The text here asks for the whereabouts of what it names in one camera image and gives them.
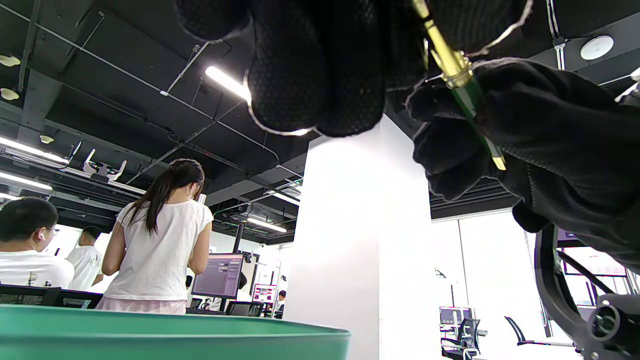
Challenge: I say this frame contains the person's right hand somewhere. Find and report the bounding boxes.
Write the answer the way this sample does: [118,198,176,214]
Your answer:
[405,57,640,276]

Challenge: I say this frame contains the person's left hand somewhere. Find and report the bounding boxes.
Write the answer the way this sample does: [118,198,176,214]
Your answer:
[174,0,533,138]

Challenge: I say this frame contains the green fountain pen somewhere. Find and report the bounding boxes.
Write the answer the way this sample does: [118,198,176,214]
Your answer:
[412,0,507,172]

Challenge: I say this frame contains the ceiling light strips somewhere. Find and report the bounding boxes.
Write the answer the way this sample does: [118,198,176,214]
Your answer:
[0,65,313,234]

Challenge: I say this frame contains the white round ceiling disc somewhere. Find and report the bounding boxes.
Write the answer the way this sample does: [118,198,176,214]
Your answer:
[580,35,615,61]

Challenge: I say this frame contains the computer monitor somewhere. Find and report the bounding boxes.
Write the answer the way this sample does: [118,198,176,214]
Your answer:
[191,252,245,300]

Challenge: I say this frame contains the green plastic bin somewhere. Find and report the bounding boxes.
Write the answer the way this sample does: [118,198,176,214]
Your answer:
[0,304,352,360]

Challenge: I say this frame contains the black mesh office chair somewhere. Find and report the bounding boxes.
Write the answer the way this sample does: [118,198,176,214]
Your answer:
[0,285,104,310]

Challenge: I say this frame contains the white ceiling bracket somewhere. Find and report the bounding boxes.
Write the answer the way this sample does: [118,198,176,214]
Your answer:
[82,149,127,182]

